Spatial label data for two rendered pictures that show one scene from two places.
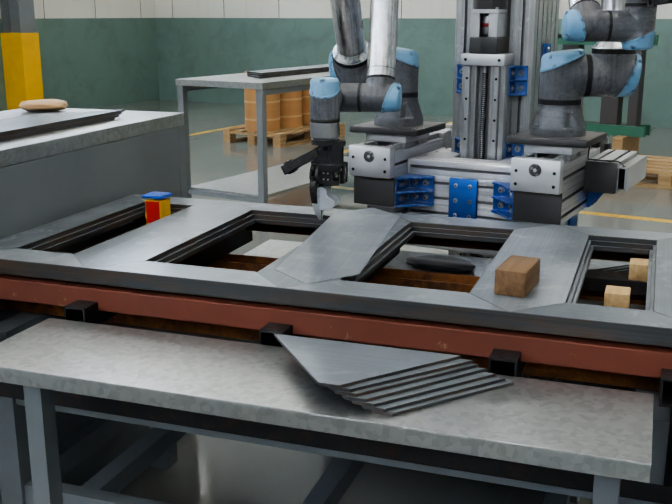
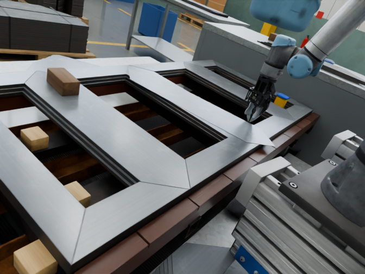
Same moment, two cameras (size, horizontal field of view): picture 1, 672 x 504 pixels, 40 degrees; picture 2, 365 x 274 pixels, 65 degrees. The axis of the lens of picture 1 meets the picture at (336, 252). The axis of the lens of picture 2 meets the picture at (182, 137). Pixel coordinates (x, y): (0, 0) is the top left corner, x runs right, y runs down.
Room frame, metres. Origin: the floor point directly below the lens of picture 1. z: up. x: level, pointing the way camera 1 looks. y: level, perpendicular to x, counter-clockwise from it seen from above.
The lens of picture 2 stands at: (2.30, -1.14, 1.30)
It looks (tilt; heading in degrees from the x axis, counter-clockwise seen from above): 29 degrees down; 100
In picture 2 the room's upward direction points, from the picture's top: 19 degrees clockwise
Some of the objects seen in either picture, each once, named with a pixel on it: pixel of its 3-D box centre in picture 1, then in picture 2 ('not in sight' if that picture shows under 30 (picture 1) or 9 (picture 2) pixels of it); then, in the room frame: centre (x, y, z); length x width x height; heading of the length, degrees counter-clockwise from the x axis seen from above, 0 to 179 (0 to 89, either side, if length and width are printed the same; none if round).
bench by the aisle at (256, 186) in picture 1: (296, 136); not in sight; (6.67, 0.29, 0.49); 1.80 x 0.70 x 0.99; 148
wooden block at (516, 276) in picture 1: (517, 275); (63, 81); (1.70, -0.35, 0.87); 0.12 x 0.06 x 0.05; 155
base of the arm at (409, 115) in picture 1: (398, 107); not in sight; (2.81, -0.19, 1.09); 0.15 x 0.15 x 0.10
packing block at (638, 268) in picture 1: (640, 269); (73, 198); (2.03, -0.70, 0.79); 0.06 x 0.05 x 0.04; 161
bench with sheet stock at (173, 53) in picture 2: not in sight; (181, 36); (1.04, 3.03, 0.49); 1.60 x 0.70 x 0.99; 154
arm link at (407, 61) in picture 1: (397, 68); not in sight; (2.81, -0.18, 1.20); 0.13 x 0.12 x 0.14; 80
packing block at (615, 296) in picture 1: (617, 298); (34, 138); (1.80, -0.58, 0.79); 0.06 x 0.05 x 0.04; 161
